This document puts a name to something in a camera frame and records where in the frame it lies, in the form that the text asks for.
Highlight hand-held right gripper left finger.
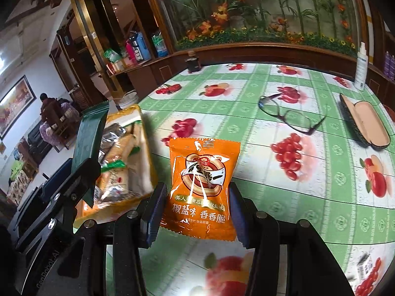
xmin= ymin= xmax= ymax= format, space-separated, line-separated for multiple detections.
xmin=46 ymin=182 xmax=169 ymax=296

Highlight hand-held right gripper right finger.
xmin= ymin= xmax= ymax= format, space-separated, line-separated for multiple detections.
xmin=227 ymin=181 xmax=355 ymax=296

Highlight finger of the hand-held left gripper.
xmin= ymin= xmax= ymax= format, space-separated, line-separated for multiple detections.
xmin=46 ymin=160 xmax=102 ymax=220
xmin=8 ymin=158 xmax=75 ymax=232

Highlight dark green snack packet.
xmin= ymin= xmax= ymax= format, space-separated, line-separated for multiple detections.
xmin=74 ymin=100 xmax=110 ymax=208

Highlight orange snack packet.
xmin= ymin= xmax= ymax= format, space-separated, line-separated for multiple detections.
xmin=159 ymin=137 xmax=240 ymax=241

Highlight yellow snack tray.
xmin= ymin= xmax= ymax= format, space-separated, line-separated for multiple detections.
xmin=72 ymin=104 xmax=158 ymax=222

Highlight floral printed cloth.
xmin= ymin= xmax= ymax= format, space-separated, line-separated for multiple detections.
xmin=6 ymin=169 xmax=31 ymax=205

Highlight silver foil packet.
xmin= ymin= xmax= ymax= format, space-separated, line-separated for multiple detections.
xmin=98 ymin=123 xmax=127 ymax=162

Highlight wooden chair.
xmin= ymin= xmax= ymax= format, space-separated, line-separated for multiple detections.
xmin=41 ymin=100 xmax=81 ymax=151

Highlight green fruit-print tablecloth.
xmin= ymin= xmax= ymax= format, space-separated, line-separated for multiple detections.
xmin=105 ymin=62 xmax=395 ymax=296

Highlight white bucket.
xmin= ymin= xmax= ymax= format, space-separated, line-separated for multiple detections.
xmin=119 ymin=90 xmax=139 ymax=109

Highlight dark-framed eyeglasses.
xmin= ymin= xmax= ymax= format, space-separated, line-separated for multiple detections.
xmin=257 ymin=92 xmax=328 ymax=135

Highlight green plastic bag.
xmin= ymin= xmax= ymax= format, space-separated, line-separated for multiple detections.
xmin=103 ymin=49 xmax=122 ymax=64

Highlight dark thermos jug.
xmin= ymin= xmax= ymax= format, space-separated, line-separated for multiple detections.
xmin=126 ymin=31 xmax=145 ymax=62

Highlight wooden display cabinet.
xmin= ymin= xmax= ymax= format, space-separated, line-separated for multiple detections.
xmin=49 ymin=0 xmax=173 ymax=105

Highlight blue carton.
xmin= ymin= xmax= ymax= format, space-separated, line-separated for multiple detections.
xmin=137 ymin=32 xmax=152 ymax=60

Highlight green pack of bottles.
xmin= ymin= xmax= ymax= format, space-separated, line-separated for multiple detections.
xmin=151 ymin=31 xmax=169 ymax=57

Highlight small black jar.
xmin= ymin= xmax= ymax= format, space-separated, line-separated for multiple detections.
xmin=184 ymin=57 xmax=202 ymax=73

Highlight open black glasses case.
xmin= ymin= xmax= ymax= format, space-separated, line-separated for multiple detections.
xmin=339 ymin=93 xmax=392 ymax=150

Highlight wooden fish tank base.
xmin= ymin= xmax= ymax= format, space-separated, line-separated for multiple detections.
xmin=168 ymin=41 xmax=395 ymax=82

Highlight white spray bottle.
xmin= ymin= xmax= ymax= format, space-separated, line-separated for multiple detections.
xmin=353 ymin=41 xmax=369 ymax=91

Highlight fish tank with artificial plants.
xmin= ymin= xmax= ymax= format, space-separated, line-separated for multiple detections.
xmin=148 ymin=0 xmax=361 ymax=57

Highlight framed wall painting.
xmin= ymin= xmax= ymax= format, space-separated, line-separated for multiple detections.
xmin=0 ymin=74 xmax=37 ymax=141

